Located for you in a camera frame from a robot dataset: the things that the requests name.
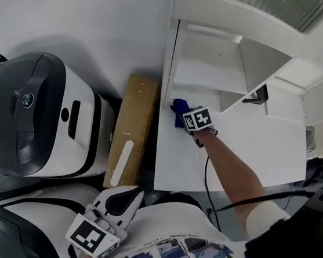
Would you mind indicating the person's white printed t-shirt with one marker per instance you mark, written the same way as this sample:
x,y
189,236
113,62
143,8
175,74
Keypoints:
x,y
173,226

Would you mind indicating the brown cardboard box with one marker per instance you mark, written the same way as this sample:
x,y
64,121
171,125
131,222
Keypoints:
x,y
131,123

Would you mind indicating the person's right forearm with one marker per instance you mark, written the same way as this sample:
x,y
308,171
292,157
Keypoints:
x,y
231,175

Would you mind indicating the white and black service robot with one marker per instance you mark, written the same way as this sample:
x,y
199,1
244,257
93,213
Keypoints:
x,y
31,118
39,228

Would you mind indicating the black equipment case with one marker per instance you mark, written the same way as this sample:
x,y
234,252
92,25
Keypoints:
x,y
308,230

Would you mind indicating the white table top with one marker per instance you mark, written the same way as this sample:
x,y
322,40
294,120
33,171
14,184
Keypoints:
x,y
255,155

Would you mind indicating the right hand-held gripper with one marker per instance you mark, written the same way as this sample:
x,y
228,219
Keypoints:
x,y
198,119

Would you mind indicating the blue wiping cloth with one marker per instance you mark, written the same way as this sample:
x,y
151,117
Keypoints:
x,y
180,107

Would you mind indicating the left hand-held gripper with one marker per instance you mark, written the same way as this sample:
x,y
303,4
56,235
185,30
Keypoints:
x,y
88,236

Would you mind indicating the white shelf unit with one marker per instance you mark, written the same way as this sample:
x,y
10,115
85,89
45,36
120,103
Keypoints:
x,y
257,55

